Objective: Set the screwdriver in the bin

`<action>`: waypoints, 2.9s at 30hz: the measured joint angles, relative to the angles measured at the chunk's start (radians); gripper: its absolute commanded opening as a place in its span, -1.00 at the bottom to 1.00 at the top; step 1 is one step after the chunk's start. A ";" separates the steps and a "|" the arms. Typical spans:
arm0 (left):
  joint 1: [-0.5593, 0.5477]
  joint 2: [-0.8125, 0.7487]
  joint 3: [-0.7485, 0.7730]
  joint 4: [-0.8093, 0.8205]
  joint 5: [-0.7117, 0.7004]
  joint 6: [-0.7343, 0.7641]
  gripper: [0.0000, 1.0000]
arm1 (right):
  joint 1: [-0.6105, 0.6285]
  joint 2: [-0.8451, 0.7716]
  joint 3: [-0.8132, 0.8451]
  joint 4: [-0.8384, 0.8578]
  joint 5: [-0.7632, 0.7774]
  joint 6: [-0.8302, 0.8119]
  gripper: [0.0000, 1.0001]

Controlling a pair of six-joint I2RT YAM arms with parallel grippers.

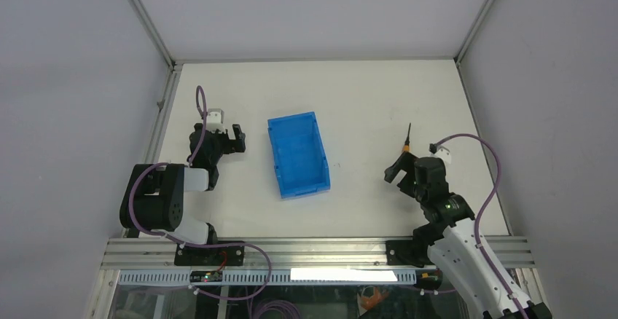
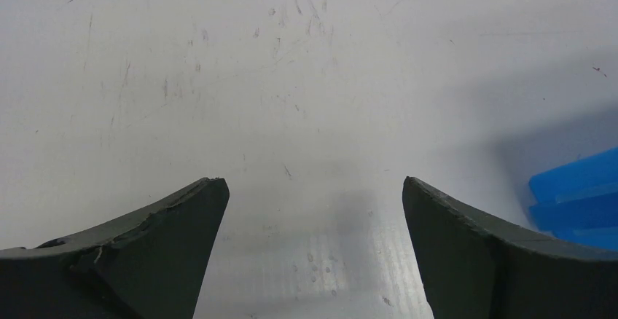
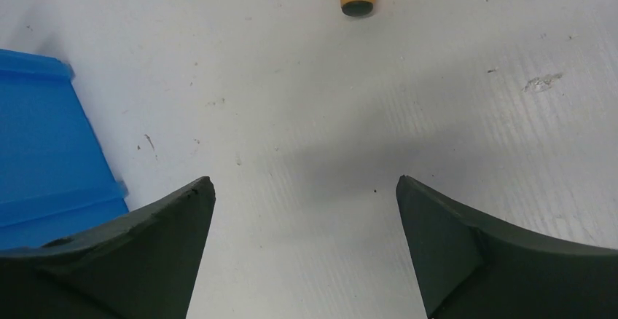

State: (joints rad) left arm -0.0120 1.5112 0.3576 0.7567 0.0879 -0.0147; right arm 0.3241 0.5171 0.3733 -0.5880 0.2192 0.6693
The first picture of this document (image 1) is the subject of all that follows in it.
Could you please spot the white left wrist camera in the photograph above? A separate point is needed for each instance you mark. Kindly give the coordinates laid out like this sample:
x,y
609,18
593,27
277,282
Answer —
x,y
215,121

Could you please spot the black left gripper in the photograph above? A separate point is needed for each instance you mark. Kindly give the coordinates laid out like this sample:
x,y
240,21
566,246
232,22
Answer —
x,y
234,146

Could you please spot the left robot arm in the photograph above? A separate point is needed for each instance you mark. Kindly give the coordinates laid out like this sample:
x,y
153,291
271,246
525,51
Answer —
x,y
154,198

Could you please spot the aluminium frame post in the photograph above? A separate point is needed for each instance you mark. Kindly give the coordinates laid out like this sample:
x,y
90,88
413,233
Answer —
x,y
472,32
152,32

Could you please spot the aluminium left frame post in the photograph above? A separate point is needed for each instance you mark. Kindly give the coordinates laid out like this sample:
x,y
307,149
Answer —
x,y
152,32

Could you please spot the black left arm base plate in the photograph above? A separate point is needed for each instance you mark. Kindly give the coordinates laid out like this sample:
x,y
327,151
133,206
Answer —
x,y
229,252

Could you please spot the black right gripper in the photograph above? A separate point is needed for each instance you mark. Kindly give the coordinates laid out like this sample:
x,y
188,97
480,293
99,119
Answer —
x,y
404,162

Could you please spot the aluminium right frame post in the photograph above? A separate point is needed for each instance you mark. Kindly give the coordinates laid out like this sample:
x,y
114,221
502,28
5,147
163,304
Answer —
x,y
472,32

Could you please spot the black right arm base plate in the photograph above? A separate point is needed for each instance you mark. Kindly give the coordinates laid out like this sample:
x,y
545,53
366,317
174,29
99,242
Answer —
x,y
407,253

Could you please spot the white slotted cable duct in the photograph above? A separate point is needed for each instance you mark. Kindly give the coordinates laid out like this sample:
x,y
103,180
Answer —
x,y
294,276

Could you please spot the orange handled black screwdriver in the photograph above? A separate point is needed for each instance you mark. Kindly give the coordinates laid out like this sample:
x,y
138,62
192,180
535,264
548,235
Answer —
x,y
406,146

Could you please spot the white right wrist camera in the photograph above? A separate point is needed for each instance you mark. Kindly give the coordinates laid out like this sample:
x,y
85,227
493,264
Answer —
x,y
441,152

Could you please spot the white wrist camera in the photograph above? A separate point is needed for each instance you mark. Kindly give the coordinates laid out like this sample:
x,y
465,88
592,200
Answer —
x,y
441,152
215,121

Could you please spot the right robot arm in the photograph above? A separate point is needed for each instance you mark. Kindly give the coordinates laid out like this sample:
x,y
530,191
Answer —
x,y
452,242

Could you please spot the blue plastic bin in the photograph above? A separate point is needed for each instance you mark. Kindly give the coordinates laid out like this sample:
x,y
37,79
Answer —
x,y
300,163

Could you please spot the orange object below table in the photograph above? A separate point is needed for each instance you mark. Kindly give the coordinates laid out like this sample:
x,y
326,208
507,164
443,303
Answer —
x,y
370,296

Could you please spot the aluminium front rail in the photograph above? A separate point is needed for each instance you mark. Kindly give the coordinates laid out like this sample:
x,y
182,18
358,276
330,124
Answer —
x,y
279,253

